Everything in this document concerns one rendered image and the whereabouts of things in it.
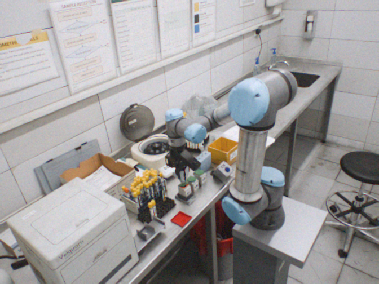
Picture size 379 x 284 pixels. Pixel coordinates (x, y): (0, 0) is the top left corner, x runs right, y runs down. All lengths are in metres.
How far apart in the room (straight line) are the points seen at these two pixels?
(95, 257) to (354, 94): 2.98
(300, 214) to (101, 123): 1.09
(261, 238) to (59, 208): 0.74
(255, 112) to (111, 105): 1.07
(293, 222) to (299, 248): 0.13
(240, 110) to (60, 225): 0.64
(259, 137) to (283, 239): 0.49
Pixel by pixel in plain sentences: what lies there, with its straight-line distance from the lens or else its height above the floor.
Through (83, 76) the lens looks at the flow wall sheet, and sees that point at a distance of 1.56.
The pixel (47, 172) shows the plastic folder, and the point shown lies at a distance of 1.57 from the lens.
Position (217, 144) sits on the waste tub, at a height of 0.94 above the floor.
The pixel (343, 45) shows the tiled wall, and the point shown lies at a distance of 3.36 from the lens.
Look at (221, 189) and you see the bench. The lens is 1.48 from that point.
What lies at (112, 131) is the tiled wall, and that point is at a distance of 1.74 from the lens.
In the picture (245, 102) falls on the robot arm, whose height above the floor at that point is 1.51.
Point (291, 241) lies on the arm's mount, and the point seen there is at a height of 0.92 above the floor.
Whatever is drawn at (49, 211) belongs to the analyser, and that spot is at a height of 1.17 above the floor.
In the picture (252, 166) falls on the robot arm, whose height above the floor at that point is 1.29.
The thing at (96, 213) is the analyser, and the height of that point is 1.18.
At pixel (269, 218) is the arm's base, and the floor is 0.97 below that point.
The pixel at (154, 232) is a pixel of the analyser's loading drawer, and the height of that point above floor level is 0.92.
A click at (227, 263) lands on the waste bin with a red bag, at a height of 0.19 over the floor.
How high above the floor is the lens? 1.82
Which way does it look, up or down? 31 degrees down
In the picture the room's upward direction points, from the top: 5 degrees counter-clockwise
